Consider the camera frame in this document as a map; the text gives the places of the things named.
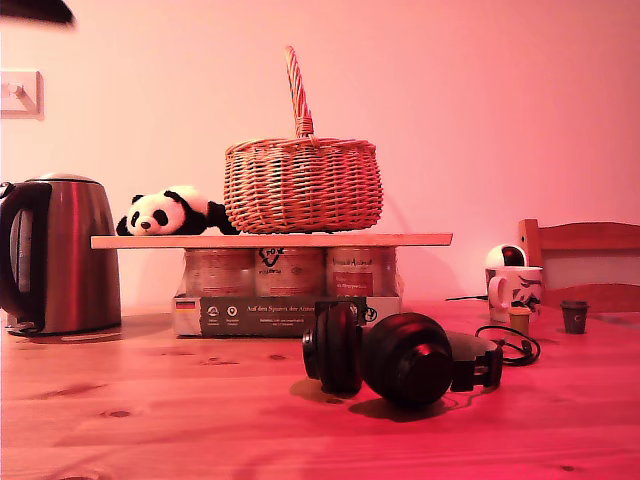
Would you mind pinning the stainless steel electric kettle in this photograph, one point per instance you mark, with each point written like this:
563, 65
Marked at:
75, 255

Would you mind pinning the plush panda toy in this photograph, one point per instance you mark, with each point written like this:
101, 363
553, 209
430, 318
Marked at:
155, 210

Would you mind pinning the white round camera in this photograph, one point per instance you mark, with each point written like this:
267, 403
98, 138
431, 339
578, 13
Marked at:
501, 254

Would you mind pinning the wooden shelf board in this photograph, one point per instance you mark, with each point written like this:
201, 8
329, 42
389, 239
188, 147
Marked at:
270, 240

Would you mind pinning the white mug with dark print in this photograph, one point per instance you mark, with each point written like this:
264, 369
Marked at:
519, 286

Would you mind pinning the tin can with plain label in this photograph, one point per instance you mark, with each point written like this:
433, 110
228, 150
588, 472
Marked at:
217, 272

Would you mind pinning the small yellow capsule cup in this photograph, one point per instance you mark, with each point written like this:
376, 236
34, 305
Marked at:
519, 321

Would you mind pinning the white wall plate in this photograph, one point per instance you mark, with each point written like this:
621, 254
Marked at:
22, 95

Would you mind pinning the wooden chair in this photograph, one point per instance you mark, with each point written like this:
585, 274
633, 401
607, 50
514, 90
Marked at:
585, 239

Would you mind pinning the tin can with V logo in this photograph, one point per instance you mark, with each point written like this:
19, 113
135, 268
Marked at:
290, 274

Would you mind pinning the small brown coffee cup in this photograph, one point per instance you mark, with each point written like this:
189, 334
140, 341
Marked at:
574, 318

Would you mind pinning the tin can with red label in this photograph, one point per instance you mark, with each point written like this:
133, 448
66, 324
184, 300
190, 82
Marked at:
359, 274

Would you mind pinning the dark printed cardboard tray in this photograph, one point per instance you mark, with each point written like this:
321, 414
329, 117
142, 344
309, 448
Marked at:
240, 316

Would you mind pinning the black over-ear headphones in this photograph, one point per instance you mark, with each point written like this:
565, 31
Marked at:
405, 355

